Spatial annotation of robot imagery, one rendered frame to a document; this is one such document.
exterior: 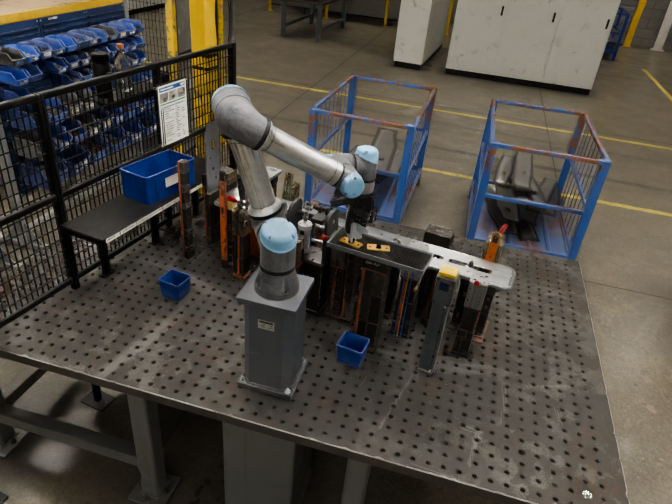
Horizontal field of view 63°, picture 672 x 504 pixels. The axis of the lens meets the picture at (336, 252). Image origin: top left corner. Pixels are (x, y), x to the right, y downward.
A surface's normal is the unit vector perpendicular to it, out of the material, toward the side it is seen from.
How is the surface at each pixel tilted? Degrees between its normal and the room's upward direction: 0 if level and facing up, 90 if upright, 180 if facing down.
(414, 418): 0
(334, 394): 0
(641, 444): 0
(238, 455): 90
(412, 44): 90
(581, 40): 90
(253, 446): 90
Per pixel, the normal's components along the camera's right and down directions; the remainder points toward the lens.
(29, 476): 0.09, -0.85
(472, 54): -0.25, 0.49
